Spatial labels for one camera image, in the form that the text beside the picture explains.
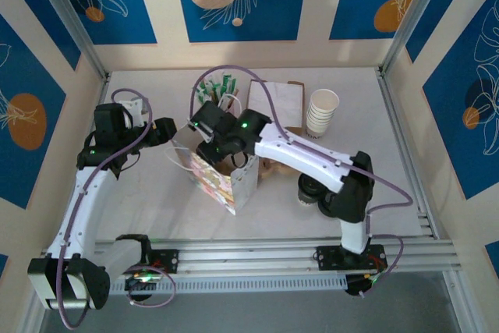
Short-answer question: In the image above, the white printed paper gift bag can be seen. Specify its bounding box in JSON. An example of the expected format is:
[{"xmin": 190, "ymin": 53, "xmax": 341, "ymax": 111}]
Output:
[{"xmin": 165, "ymin": 93, "xmax": 260, "ymax": 216}]

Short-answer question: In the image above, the white napkin stack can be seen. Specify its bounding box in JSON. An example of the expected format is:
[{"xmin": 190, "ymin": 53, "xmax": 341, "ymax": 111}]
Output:
[{"xmin": 248, "ymin": 82, "xmax": 304, "ymax": 129}]

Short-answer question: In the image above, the brown cardboard napkin tray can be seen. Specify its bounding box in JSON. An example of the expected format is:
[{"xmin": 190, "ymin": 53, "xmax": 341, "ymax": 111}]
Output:
[{"xmin": 246, "ymin": 79, "xmax": 306, "ymax": 137}]

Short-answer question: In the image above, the white paper cup black print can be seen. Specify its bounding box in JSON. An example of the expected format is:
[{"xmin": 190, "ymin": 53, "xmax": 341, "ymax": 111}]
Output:
[{"xmin": 305, "ymin": 114, "xmax": 332, "ymax": 141}]

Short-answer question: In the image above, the circuit board with green light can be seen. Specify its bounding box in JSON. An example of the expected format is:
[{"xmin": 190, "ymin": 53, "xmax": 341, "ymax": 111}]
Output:
[
  {"xmin": 124, "ymin": 272, "xmax": 157, "ymax": 303},
  {"xmin": 345, "ymin": 273, "xmax": 381, "ymax": 298}
]

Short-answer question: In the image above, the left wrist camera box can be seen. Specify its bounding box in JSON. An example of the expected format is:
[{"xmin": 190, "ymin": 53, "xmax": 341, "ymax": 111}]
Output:
[{"xmin": 119, "ymin": 98, "xmax": 151, "ymax": 127}]

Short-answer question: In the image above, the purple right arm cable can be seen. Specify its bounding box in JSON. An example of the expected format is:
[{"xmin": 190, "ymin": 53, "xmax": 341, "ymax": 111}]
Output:
[{"xmin": 189, "ymin": 64, "xmax": 413, "ymax": 299}]

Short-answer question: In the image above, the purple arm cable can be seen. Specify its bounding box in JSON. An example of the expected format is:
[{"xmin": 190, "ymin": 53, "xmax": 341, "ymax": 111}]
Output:
[
  {"xmin": 57, "ymin": 87, "xmax": 177, "ymax": 330},
  {"xmin": 189, "ymin": 64, "xmax": 413, "ymax": 299}
]

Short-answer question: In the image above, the aluminium frame post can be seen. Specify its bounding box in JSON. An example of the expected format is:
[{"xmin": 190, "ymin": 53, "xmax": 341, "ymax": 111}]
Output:
[
  {"xmin": 377, "ymin": 0, "xmax": 480, "ymax": 76},
  {"xmin": 27, "ymin": 0, "xmax": 112, "ymax": 83}
]

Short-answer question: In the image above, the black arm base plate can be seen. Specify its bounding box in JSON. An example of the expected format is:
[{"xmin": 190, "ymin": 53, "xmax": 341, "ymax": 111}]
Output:
[
  {"xmin": 311, "ymin": 245, "xmax": 389, "ymax": 271},
  {"xmin": 108, "ymin": 249, "xmax": 180, "ymax": 275}
]

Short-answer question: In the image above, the aluminium mounting rail beam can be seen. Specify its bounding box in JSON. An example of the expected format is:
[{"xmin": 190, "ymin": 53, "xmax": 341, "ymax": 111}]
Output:
[{"xmin": 33, "ymin": 237, "xmax": 465, "ymax": 282}]

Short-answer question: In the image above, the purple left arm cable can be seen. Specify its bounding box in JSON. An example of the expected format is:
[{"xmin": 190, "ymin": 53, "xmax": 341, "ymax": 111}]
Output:
[{"xmin": 57, "ymin": 87, "xmax": 177, "ymax": 330}]

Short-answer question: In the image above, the grey slotted cable duct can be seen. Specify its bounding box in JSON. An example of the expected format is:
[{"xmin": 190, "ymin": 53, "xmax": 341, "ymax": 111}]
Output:
[{"xmin": 48, "ymin": 274, "xmax": 348, "ymax": 296}]

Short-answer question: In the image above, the aluminium frame leg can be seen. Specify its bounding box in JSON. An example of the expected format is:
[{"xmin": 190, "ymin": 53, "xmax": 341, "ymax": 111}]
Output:
[{"xmin": 440, "ymin": 270, "xmax": 476, "ymax": 333}]

